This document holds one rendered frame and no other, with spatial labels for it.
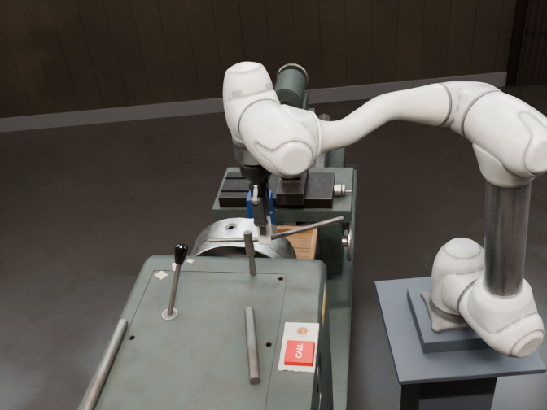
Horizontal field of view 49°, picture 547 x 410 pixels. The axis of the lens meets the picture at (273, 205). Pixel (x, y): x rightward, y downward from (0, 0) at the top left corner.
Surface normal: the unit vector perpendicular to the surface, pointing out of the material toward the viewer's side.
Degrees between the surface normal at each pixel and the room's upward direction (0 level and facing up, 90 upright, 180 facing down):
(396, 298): 0
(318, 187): 0
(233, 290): 0
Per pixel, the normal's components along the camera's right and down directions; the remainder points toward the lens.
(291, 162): 0.23, 0.52
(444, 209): -0.08, -0.81
